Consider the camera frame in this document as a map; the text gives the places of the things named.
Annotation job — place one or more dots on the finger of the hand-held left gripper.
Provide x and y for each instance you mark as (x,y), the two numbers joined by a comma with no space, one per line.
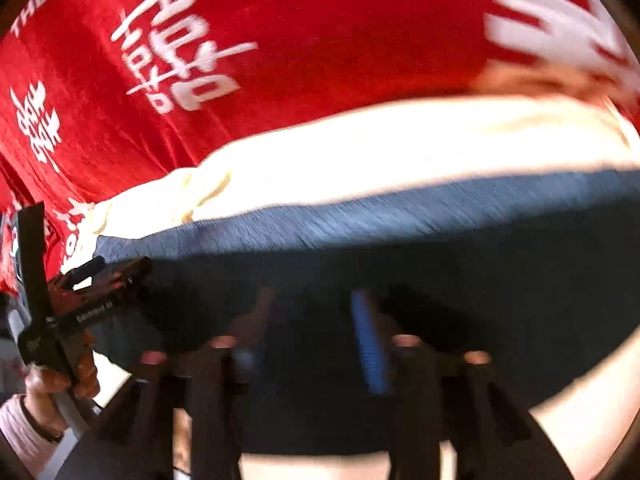
(134,272)
(86,270)

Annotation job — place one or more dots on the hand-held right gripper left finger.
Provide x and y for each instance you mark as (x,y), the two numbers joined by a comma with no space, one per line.
(220,385)

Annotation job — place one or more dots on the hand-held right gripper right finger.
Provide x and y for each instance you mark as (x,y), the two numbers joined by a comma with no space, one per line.
(369,345)

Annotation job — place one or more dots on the dark pants with patterned waistband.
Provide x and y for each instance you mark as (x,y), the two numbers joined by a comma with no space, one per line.
(410,220)

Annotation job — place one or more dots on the person's left forearm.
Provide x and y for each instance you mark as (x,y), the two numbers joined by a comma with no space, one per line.
(22,437)

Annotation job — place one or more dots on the person's left hand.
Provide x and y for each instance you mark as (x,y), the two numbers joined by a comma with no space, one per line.
(47,392)

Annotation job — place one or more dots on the peach cushion mat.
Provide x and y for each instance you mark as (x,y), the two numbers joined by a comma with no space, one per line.
(400,140)

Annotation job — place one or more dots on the red printed blanket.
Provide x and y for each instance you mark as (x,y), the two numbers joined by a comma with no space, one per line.
(325,45)

